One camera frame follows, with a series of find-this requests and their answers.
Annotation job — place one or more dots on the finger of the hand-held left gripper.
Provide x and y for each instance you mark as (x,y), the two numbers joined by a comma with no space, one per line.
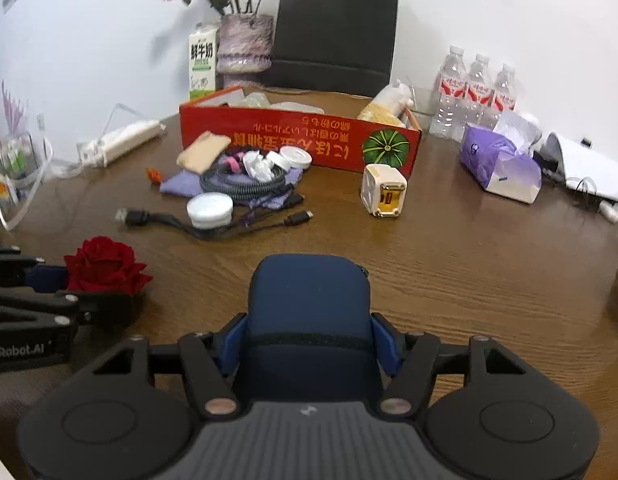
(104,310)
(46,280)

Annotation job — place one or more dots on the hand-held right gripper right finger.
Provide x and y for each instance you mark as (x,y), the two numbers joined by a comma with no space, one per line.
(383,340)

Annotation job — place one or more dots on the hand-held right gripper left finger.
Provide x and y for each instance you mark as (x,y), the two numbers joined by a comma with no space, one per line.
(233,336)

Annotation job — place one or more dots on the red artificial rose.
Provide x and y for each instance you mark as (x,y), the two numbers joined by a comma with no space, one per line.
(106,265)

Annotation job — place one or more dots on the navy blue zip pouch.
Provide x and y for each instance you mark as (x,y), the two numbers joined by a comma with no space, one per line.
(309,310)

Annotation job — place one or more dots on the small white round lid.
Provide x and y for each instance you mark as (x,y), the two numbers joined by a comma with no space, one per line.
(210,210)

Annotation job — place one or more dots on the small orange item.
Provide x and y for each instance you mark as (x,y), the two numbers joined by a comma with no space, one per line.
(155,175)

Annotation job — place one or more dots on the cream cube charger plug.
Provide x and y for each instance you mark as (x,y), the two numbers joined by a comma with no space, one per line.
(384,190)

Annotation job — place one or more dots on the white item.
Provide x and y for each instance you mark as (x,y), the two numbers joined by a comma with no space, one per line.
(254,166)

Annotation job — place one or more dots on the small white round jar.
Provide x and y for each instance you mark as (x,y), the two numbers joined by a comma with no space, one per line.
(275,159)

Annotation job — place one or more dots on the white ribbed bottle cap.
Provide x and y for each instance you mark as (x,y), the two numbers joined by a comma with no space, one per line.
(296,157)

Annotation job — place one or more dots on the cardboard box with orange rim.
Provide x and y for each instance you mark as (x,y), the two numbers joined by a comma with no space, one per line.
(299,140)

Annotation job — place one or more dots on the wooden desktop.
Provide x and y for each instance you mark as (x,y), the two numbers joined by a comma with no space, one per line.
(464,270)

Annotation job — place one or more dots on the clear acrylic organizer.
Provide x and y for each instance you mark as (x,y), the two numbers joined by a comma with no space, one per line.
(14,175)

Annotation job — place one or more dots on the purple cloth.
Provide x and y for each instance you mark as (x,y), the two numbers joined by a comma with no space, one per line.
(181,182)

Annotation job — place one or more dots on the white power strip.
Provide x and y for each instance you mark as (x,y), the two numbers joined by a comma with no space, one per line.
(121,140)

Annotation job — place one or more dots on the small pink item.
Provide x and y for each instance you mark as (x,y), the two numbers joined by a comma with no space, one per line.
(234,164)

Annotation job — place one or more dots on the tan sponge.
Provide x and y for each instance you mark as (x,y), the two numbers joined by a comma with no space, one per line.
(204,151)

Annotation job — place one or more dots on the white yellow alpaca plush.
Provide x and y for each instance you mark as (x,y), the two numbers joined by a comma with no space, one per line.
(389,102)

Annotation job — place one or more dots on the iridescent plastic bag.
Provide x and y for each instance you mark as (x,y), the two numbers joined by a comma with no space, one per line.
(256,99)

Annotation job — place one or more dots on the black device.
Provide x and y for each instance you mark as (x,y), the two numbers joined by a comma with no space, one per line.
(546,162)

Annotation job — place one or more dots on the clear water bottle red label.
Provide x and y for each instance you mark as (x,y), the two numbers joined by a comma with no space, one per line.
(504,95)
(478,92)
(449,95)

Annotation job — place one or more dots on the white green milk carton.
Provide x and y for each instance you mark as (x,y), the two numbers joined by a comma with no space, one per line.
(203,62)

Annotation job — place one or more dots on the white plastic pouch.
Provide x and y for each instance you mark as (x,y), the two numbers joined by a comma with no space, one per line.
(586,160)

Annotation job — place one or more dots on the fuzzy purple vase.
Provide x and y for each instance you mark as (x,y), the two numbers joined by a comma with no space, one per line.
(244,45)

